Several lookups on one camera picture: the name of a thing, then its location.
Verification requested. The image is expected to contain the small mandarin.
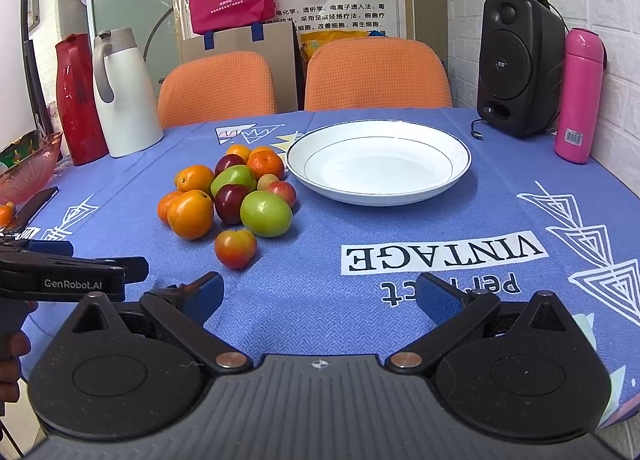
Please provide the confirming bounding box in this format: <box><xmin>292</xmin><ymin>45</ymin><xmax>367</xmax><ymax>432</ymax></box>
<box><xmin>156</xmin><ymin>191</ymin><xmax>181</xmax><ymax>224</ymax></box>

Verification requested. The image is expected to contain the pink red small apple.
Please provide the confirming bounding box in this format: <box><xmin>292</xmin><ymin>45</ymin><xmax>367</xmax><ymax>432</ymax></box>
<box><xmin>266</xmin><ymin>181</ymin><xmax>297</xmax><ymax>208</ymax></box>

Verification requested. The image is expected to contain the small red-yellow plum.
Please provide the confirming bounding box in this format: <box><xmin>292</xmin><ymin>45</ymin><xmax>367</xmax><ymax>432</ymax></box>
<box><xmin>214</xmin><ymin>229</ymin><xmax>257</xmax><ymax>271</ymax></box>

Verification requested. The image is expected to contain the red thermos jug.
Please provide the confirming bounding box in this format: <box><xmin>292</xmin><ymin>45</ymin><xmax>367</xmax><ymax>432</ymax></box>
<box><xmin>55</xmin><ymin>32</ymin><xmax>108</xmax><ymax>165</ymax></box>

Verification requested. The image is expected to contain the orange chair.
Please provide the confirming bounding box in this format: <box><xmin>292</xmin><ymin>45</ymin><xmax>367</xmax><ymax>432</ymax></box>
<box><xmin>304</xmin><ymin>37</ymin><xmax>452</xmax><ymax>112</ymax></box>
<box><xmin>157</xmin><ymin>51</ymin><xmax>277</xmax><ymax>128</ymax></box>

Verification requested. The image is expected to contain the dark red plum front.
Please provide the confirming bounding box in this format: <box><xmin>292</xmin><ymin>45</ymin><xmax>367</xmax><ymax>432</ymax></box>
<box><xmin>214</xmin><ymin>184</ymin><xmax>250</xmax><ymax>226</ymax></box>

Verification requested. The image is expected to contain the white thermos jug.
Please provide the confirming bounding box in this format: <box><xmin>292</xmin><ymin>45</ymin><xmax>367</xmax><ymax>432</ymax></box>
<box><xmin>92</xmin><ymin>27</ymin><xmax>164</xmax><ymax>158</ymax></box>

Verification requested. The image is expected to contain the dark red plum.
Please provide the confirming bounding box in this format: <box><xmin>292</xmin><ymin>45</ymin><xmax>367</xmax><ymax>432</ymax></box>
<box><xmin>214</xmin><ymin>154</ymin><xmax>245</xmax><ymax>176</ymax></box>
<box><xmin>214</xmin><ymin>184</ymin><xmax>250</xmax><ymax>226</ymax></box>

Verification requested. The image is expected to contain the small orange rear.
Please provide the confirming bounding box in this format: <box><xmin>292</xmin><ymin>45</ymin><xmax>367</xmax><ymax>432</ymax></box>
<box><xmin>226</xmin><ymin>144</ymin><xmax>252</xmax><ymax>162</ymax></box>

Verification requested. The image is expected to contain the oblong green fruit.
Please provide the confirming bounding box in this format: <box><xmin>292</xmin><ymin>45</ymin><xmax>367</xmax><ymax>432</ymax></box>
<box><xmin>209</xmin><ymin>165</ymin><xmax>257</xmax><ymax>197</ymax></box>

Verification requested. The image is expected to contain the small tan longan fruit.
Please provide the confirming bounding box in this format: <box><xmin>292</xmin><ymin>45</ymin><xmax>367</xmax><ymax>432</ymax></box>
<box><xmin>257</xmin><ymin>173</ymin><xmax>280</xmax><ymax>191</ymax></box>

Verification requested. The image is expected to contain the yellow snack bag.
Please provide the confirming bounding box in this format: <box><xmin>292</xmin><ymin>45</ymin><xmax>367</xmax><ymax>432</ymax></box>
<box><xmin>298</xmin><ymin>30</ymin><xmax>346</xmax><ymax>77</ymax></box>

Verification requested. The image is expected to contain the left orange chair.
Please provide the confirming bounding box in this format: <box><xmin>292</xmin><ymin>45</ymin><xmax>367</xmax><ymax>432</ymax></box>
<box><xmin>157</xmin><ymin>51</ymin><xmax>277</xmax><ymax>128</ymax></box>

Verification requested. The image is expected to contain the round green apple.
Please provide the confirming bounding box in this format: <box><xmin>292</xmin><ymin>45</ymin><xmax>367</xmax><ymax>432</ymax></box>
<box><xmin>240</xmin><ymin>191</ymin><xmax>293</xmax><ymax>238</ymax></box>

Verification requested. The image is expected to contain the small orange at edge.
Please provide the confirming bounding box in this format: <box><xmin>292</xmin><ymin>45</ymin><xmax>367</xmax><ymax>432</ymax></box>
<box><xmin>0</xmin><ymin>201</ymin><xmax>15</xmax><ymax>228</ymax></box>

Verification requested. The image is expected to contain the person's left hand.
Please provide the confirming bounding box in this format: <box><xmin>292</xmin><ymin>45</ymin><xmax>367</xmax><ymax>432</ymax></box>
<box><xmin>1</xmin><ymin>300</ymin><xmax>38</xmax><ymax>414</ymax></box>

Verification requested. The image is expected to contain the brown paper bag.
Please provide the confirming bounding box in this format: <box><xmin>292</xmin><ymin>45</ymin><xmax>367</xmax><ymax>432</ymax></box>
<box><xmin>180</xmin><ymin>20</ymin><xmax>301</xmax><ymax>114</ymax></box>

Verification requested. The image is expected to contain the white round plate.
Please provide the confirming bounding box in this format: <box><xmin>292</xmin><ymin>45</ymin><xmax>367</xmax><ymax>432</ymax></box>
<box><xmin>286</xmin><ymin>120</ymin><xmax>472</xmax><ymax>207</ymax></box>

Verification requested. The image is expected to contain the dark monitor frame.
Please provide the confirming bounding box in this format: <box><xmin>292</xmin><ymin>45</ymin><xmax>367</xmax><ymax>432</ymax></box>
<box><xmin>0</xmin><ymin>0</ymin><xmax>53</xmax><ymax>148</ymax></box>

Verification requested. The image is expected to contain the pink thermos bottle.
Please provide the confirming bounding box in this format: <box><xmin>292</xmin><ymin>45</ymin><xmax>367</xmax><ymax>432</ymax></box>
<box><xmin>554</xmin><ymin>28</ymin><xmax>608</xmax><ymax>165</ymax></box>

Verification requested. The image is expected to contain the bumpy mandarin orange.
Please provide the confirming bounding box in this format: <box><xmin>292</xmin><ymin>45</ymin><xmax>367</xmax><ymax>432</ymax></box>
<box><xmin>246</xmin><ymin>147</ymin><xmax>284</xmax><ymax>180</ymax></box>

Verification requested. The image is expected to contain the black speaker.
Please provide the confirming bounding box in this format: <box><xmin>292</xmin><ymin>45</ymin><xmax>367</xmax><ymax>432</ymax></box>
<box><xmin>476</xmin><ymin>0</ymin><xmax>566</xmax><ymax>139</ymax></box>

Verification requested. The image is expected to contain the right orange chair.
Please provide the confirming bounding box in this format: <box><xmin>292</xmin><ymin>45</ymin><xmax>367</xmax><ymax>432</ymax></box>
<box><xmin>304</xmin><ymin>37</ymin><xmax>452</xmax><ymax>112</ymax></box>

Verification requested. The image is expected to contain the blue patterned tablecloth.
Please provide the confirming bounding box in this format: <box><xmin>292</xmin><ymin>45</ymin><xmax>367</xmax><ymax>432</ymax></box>
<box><xmin>26</xmin><ymin>108</ymin><xmax>639</xmax><ymax>421</ymax></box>

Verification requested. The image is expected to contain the large orange front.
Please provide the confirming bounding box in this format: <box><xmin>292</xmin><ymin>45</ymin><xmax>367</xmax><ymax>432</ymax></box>
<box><xmin>167</xmin><ymin>189</ymin><xmax>214</xmax><ymax>240</ymax></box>

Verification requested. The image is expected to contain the pink glass bowl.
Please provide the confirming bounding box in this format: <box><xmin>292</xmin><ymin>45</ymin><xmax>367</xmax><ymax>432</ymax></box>
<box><xmin>1</xmin><ymin>132</ymin><xmax>62</xmax><ymax>205</ymax></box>

